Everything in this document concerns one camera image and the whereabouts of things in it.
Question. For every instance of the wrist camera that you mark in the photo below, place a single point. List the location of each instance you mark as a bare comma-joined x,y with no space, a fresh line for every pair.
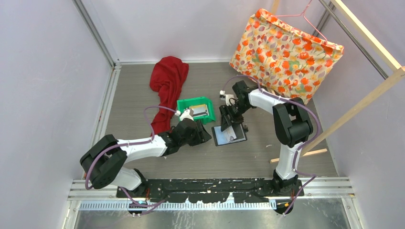
186,114
229,99

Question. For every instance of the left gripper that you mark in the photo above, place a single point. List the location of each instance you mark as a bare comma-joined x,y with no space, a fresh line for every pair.
197,140

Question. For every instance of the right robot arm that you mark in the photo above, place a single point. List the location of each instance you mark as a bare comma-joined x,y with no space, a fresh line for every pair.
291,122

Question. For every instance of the striped white credit card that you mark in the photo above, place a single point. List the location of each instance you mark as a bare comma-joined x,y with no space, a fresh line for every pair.
200,110

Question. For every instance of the black card holder wallet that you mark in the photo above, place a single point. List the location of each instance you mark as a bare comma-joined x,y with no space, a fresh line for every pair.
219,139

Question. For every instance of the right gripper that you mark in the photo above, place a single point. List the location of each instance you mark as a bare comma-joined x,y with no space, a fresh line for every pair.
226,122

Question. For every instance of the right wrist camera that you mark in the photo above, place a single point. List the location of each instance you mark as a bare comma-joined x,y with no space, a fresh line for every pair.
229,99

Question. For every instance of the red cloth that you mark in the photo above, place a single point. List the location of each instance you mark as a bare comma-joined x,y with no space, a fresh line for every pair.
167,79

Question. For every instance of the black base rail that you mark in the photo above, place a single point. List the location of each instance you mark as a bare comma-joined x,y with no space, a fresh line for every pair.
215,190

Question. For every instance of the green plastic bin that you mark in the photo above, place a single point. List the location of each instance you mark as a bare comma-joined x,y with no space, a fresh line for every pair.
186,103

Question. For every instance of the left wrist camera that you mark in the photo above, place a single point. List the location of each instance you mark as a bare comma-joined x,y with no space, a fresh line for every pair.
186,114

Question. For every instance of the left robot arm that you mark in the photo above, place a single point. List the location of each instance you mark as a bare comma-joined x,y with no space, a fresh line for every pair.
104,162

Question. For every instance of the floral fabric bag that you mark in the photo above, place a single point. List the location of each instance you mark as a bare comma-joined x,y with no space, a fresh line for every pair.
282,58

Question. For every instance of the wooden frame rack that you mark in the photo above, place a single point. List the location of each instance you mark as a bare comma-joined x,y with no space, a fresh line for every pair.
370,112

